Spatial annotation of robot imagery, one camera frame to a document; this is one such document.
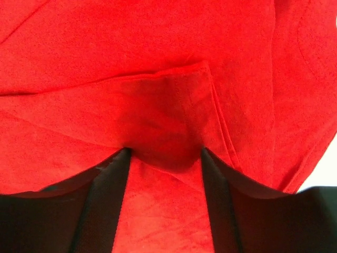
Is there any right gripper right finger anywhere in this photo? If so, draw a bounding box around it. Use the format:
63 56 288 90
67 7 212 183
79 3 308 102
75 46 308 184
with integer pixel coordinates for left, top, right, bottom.
201 148 336 252

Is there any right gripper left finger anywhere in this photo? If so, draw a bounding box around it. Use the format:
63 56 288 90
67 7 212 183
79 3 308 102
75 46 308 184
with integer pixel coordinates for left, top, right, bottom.
1 148 131 252

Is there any red t shirt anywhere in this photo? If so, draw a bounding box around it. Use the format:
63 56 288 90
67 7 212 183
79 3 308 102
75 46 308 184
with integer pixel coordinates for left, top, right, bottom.
1 1 336 252

